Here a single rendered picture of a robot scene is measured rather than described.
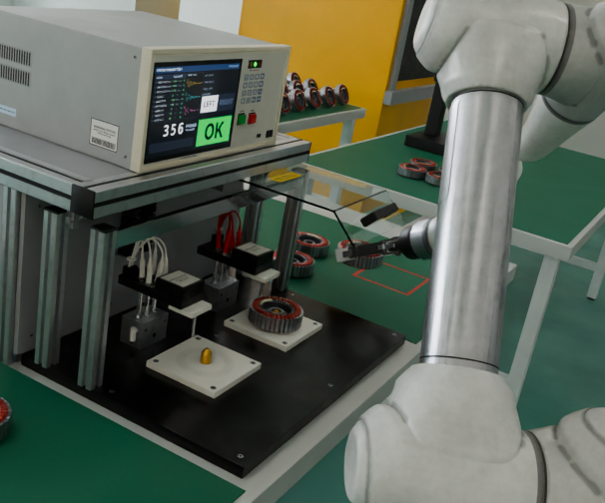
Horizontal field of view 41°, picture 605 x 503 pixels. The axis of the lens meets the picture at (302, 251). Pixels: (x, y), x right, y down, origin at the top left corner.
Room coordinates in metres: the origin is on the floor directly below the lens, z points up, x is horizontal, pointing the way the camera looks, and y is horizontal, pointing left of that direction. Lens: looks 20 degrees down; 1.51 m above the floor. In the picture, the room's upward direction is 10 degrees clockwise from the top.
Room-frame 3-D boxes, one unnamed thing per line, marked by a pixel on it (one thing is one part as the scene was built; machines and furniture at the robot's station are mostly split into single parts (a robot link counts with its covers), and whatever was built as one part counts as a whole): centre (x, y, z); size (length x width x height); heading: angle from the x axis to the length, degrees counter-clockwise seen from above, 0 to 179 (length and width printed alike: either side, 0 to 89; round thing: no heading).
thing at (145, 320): (1.37, 0.27, 0.80); 0.08 x 0.05 x 0.06; 154
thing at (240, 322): (1.52, 0.03, 0.78); 0.15 x 0.15 x 0.01; 64
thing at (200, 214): (1.46, 0.17, 1.03); 0.62 x 0.01 x 0.03; 154
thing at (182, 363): (1.31, 0.14, 0.78); 0.15 x 0.15 x 0.01; 64
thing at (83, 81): (1.57, 0.37, 1.22); 0.44 x 0.39 x 0.20; 154
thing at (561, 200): (3.64, -0.78, 0.38); 1.85 x 1.10 x 0.75; 154
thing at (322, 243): (2.07, -0.01, 0.77); 0.11 x 0.11 x 0.04
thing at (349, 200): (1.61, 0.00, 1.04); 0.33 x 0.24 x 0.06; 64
